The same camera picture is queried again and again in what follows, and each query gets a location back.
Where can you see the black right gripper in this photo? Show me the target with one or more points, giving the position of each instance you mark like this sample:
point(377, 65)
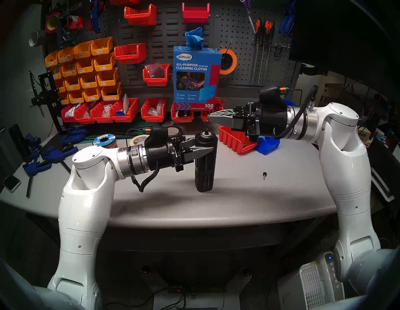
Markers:
point(272, 120)

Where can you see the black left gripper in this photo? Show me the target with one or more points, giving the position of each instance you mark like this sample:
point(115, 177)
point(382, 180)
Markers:
point(161, 156)

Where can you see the black electric screwdriver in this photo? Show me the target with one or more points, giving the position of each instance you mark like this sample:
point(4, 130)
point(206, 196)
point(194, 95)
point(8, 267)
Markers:
point(204, 178)

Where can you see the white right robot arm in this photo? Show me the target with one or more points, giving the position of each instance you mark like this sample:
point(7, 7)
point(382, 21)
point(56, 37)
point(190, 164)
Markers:
point(347, 172)

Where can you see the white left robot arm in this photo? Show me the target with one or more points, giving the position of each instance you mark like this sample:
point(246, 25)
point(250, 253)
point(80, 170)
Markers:
point(81, 203)

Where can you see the black tape roll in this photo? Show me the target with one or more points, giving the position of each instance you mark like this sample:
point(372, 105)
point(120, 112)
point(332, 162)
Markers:
point(178, 132)

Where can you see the red plastic bin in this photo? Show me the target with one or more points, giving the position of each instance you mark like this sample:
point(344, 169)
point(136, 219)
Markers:
point(232, 140)
point(129, 57)
point(147, 117)
point(82, 118)
point(156, 82)
point(196, 15)
point(100, 118)
point(182, 118)
point(67, 118)
point(125, 2)
point(203, 116)
point(129, 117)
point(140, 18)

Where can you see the blue cleaning cloths box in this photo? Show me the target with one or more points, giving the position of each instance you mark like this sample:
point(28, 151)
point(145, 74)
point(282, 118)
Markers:
point(197, 90)

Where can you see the orange tape roll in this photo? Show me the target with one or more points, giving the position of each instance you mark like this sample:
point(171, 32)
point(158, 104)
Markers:
point(233, 67)

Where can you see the small blue plastic bin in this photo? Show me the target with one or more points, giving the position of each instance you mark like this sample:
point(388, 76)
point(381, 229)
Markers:
point(268, 145)

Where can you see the beige masking tape roll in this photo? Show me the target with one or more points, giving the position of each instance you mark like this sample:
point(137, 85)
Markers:
point(137, 139)

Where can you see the white clear parts bag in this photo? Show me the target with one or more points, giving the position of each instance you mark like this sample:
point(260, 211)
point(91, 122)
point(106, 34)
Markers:
point(125, 104)

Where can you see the black carabiner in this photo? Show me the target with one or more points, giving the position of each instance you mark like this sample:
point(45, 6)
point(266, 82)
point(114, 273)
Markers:
point(276, 51)

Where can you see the dark grey pegboard panel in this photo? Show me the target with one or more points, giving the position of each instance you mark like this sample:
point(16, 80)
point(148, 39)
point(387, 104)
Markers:
point(237, 34)

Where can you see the blue microfiber cloth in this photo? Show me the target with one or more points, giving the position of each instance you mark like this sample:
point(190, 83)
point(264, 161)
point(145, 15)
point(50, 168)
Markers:
point(194, 39)

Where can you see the clear plastic bag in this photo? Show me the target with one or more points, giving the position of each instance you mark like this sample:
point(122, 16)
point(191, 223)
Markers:
point(155, 70)

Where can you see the yellow storage bin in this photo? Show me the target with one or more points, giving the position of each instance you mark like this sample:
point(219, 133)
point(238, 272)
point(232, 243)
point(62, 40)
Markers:
point(107, 78)
point(51, 60)
point(65, 55)
point(85, 66)
point(72, 83)
point(61, 86)
point(64, 99)
point(111, 92)
point(92, 95)
point(68, 70)
point(89, 81)
point(56, 73)
point(82, 50)
point(104, 63)
point(76, 97)
point(102, 47)

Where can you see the green cutting mat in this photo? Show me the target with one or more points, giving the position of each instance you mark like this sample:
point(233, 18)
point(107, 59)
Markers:
point(84, 140)

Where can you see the blue bar clamp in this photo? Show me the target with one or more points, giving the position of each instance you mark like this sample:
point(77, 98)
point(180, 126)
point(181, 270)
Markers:
point(36, 167)
point(53, 154)
point(32, 140)
point(76, 131)
point(70, 139)

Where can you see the brown cardboard box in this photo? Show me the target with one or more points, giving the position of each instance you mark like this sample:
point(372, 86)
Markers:
point(364, 134)

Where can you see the black power strip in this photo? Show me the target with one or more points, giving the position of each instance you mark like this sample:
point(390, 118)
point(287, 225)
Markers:
point(197, 289)

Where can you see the black monitor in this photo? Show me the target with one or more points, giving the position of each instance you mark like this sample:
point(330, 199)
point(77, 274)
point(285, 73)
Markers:
point(343, 31)

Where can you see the black metal stand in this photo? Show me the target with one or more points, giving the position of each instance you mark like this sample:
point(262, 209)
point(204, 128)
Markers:
point(48, 95)

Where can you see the white side desk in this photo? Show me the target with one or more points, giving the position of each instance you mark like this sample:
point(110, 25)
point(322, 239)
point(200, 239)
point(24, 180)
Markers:
point(379, 187)

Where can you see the red white tape roll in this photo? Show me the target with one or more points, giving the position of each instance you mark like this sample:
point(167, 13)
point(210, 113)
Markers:
point(76, 22)

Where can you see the black rectangular case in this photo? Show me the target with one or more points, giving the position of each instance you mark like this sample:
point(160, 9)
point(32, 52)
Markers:
point(17, 139)

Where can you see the smartphone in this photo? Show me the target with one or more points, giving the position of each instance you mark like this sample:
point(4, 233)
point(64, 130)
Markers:
point(12, 183)

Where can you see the red yellow tape roll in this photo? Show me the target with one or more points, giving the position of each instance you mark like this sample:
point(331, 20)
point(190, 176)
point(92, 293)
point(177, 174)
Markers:
point(48, 23)

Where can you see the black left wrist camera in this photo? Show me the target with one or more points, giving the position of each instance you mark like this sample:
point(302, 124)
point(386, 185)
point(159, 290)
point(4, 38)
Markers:
point(156, 136)

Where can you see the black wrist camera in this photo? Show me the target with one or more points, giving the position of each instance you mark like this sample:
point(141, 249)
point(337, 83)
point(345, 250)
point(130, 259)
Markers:
point(156, 136)
point(270, 95)

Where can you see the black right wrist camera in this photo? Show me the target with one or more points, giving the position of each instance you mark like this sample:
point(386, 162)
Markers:
point(270, 95)

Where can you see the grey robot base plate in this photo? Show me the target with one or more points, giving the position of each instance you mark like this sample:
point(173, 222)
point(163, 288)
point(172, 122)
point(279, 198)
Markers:
point(156, 290)

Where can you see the grey duct tape roll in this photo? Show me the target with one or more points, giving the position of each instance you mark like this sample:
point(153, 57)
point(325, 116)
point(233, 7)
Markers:
point(33, 39)

